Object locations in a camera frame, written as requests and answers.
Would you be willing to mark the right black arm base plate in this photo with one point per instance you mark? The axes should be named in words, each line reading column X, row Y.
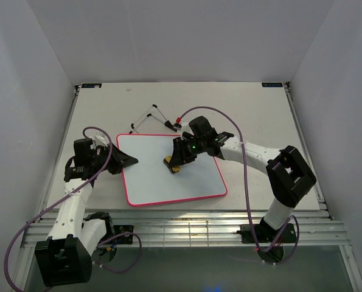
column 250, row 235

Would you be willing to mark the right blue table label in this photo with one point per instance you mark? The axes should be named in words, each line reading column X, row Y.
column 272, row 84

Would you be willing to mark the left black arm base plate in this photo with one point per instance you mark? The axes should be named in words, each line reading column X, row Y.
column 126, row 239

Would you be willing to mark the left blue table label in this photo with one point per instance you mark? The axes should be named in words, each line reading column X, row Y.
column 91, row 85

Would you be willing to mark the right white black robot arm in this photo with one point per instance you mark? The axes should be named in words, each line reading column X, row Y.
column 289, row 175

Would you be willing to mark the blue table label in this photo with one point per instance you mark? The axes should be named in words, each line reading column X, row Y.
column 91, row 85
column 272, row 84

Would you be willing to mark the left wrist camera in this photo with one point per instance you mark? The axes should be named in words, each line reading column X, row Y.
column 100, row 137

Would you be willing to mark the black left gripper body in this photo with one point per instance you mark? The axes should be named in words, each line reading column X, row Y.
column 101, row 159

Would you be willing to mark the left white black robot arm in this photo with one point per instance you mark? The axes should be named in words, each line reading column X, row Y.
column 65, row 257

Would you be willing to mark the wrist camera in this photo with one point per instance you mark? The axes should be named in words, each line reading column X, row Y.
column 100, row 137
column 181, row 126

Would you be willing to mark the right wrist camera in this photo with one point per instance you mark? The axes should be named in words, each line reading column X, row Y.
column 181, row 126

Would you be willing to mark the black wire easel stand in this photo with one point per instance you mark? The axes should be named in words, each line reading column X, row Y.
column 153, row 113

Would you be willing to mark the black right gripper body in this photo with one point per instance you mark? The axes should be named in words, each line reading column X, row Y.
column 188, row 149

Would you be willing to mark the aluminium table edge rail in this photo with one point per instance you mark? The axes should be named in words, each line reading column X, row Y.
column 318, row 190

